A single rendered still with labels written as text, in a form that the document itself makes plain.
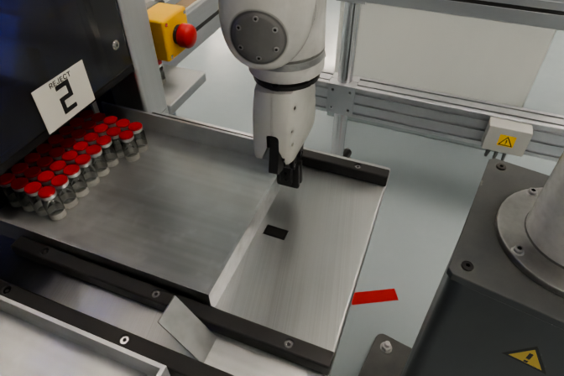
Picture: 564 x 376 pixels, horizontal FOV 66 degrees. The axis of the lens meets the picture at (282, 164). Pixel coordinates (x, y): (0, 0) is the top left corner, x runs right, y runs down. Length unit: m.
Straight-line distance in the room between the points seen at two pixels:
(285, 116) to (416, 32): 1.57
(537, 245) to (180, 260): 0.45
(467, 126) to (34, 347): 1.31
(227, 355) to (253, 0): 0.34
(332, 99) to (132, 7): 0.96
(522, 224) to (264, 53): 0.45
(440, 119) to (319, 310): 1.08
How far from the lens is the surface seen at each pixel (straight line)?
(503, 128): 1.45
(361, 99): 1.50
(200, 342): 0.48
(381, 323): 1.53
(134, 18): 0.70
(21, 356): 0.55
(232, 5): 0.36
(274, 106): 0.47
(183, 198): 0.62
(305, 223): 0.58
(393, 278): 1.63
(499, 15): 1.32
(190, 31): 0.77
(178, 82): 0.88
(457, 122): 1.50
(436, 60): 2.06
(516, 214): 0.69
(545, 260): 0.65
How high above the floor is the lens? 1.32
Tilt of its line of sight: 42 degrees down
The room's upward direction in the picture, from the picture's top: straight up
